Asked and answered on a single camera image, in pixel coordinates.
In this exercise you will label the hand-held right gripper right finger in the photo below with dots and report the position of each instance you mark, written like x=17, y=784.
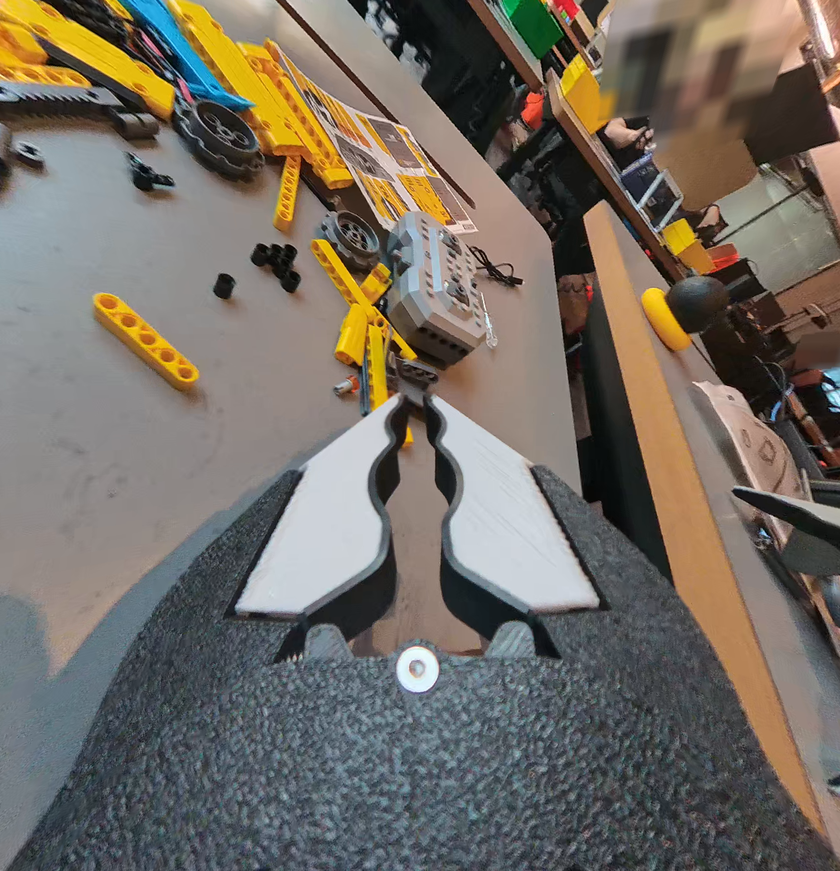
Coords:
x=515, y=531

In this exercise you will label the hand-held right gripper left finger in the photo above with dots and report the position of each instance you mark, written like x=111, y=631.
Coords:
x=325, y=531

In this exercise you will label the yellow beam assembly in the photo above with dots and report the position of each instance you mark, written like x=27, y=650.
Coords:
x=348, y=333

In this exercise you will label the neighbouring desk with wooden edge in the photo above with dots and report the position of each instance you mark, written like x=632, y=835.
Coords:
x=665, y=442

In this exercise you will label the grey desk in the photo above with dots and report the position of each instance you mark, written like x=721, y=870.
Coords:
x=120, y=476

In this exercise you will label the white paper bag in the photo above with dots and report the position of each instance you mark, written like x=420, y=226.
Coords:
x=746, y=435

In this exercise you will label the grey battery box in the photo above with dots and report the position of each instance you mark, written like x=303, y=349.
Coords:
x=433, y=292

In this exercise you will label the yellow round disc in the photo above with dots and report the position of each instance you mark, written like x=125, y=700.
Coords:
x=661, y=320

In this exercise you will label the short yellow holed beam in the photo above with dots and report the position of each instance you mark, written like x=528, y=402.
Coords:
x=145, y=339

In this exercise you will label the black small bushing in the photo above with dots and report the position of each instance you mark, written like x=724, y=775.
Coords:
x=225, y=286

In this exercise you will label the black connector cluster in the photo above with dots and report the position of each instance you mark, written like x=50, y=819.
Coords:
x=277, y=262

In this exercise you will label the black ball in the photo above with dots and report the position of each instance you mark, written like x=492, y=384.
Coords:
x=699, y=303

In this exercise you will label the dark grey sprocket wheel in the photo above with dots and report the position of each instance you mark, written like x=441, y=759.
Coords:
x=216, y=136
x=348, y=235

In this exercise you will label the far work table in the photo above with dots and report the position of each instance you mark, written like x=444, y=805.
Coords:
x=665, y=253

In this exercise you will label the yellow plastic bin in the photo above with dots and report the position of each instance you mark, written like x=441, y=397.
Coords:
x=682, y=238
x=583, y=95

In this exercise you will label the thin long yellow beam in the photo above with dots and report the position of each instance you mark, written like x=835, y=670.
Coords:
x=287, y=194

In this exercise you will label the blue boxes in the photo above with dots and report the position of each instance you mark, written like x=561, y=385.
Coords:
x=641, y=180

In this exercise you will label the yellow sticker sheet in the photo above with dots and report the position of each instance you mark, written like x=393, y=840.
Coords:
x=393, y=156

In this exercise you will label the black angled connector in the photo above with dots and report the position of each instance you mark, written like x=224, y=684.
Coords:
x=144, y=175

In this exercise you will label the yellow rectangular panel piece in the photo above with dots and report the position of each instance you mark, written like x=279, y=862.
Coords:
x=107, y=75

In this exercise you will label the blue brick separator tool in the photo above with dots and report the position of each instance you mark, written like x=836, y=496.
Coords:
x=175, y=47

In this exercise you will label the green plastic bin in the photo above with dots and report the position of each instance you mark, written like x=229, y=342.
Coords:
x=529, y=24

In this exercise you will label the grey gear rack beam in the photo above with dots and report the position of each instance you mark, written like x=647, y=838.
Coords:
x=52, y=102

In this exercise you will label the yellow stacked beam frame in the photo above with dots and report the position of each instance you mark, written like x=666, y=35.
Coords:
x=257, y=88

